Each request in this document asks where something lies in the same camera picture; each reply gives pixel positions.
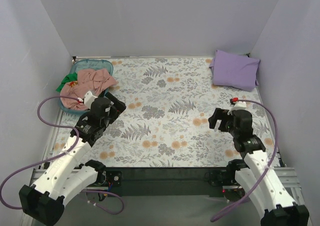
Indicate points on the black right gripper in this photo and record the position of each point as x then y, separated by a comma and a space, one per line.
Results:
219, 119

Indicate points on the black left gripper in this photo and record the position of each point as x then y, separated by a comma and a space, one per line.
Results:
116, 104

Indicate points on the purple t shirt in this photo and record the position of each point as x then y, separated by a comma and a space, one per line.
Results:
232, 70

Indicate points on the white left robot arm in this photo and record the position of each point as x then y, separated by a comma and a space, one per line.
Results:
46, 198

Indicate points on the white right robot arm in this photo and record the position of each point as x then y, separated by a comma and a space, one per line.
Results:
261, 184

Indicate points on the pink t shirt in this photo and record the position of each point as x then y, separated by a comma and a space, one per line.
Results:
89, 79

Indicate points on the floral table mat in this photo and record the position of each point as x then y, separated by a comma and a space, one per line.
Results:
165, 124

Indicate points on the blue plastic basket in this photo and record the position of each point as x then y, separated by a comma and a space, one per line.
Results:
94, 64

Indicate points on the green t shirt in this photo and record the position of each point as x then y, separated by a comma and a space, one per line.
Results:
71, 77

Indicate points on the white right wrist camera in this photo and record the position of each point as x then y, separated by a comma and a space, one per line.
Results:
237, 105

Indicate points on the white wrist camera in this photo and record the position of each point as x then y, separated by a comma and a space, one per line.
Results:
237, 105
87, 100

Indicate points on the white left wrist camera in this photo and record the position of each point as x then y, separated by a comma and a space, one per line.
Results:
87, 100

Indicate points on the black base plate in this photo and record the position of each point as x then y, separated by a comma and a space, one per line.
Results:
172, 181

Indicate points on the aluminium frame rail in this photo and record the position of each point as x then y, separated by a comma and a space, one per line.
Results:
287, 176

